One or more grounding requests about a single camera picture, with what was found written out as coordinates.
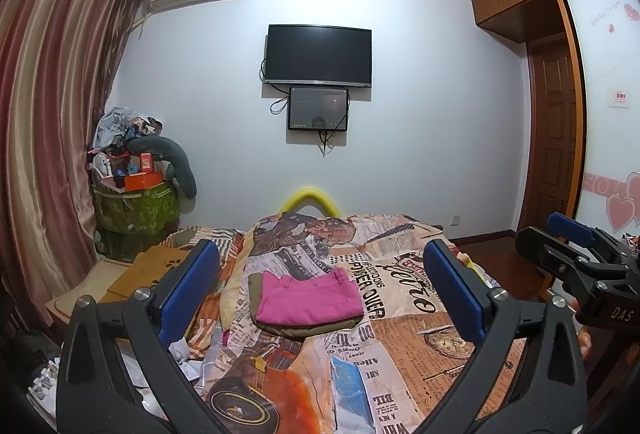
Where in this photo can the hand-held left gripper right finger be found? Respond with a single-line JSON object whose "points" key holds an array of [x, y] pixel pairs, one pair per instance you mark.
{"points": [[452, 294]]}

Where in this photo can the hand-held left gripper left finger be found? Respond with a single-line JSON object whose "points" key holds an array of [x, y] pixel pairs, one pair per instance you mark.
{"points": [[190, 284]]}

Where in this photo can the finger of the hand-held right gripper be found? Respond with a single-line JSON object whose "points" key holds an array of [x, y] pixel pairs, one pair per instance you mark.
{"points": [[570, 226], [545, 251]]}

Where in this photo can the pink pants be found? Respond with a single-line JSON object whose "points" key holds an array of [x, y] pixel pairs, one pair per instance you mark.
{"points": [[310, 296]]}

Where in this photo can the olive green pants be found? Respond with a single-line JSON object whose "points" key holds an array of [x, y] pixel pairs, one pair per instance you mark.
{"points": [[305, 330]]}

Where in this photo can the person's right hand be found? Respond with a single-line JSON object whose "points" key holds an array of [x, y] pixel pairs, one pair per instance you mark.
{"points": [[585, 345]]}

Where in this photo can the wooden lap board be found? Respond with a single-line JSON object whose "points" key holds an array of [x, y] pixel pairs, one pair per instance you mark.
{"points": [[150, 266]]}

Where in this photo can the white crumpled cloth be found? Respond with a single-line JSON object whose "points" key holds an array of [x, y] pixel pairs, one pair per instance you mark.
{"points": [[187, 356]]}

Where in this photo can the printed blanket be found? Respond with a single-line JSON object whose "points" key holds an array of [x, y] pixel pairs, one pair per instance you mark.
{"points": [[400, 349]]}

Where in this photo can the brown wooden door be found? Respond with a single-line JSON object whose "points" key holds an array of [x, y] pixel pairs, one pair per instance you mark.
{"points": [[552, 138]]}

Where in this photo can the green patterned storage bag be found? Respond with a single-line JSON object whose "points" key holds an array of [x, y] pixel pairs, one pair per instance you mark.
{"points": [[135, 211]]}

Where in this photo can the beige bedside cabinet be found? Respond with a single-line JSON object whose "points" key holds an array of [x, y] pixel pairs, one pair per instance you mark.
{"points": [[85, 286]]}

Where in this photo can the orange box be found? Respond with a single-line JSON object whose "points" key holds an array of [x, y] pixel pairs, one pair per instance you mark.
{"points": [[142, 183]]}

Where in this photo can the grey curved pillow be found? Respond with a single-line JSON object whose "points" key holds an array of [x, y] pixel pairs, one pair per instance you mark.
{"points": [[180, 158]]}

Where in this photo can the small red box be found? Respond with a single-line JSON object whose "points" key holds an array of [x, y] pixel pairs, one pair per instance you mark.
{"points": [[146, 162]]}

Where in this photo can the yellow foam headboard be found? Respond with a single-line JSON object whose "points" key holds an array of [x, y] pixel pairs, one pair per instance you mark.
{"points": [[310, 196]]}

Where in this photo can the white wardrobe door with hearts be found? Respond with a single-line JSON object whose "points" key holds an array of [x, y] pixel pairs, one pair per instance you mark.
{"points": [[607, 63]]}

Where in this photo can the pile of clothes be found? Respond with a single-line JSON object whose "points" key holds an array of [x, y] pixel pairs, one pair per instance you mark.
{"points": [[125, 126]]}

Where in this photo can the small black monitor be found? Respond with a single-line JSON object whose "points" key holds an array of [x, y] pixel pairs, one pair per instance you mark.
{"points": [[317, 108]]}

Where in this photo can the striped red curtain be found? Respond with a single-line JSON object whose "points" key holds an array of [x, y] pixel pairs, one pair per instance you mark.
{"points": [[50, 113]]}

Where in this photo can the black wall television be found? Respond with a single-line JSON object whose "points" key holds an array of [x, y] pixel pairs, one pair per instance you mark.
{"points": [[317, 56]]}

